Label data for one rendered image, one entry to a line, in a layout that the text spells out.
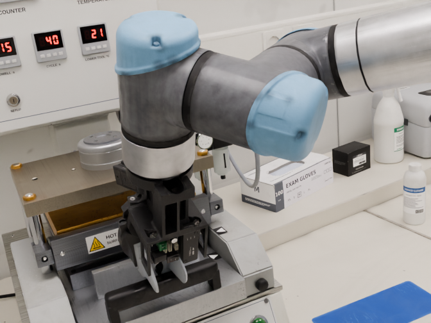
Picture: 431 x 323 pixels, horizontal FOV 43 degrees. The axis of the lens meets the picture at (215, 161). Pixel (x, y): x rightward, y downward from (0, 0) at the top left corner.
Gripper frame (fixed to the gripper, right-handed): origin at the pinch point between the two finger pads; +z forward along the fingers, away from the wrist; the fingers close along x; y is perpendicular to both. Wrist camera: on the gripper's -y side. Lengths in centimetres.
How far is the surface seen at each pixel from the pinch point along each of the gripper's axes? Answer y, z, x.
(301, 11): -75, 4, 72
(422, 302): 6, 25, 49
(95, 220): -10.4, -2.1, -4.9
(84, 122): -35.7, -1.3, 0.6
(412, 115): -45, 26, 93
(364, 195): -29, 33, 66
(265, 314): 6.6, 8.3, 13.6
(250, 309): 5.6, 7.2, 11.6
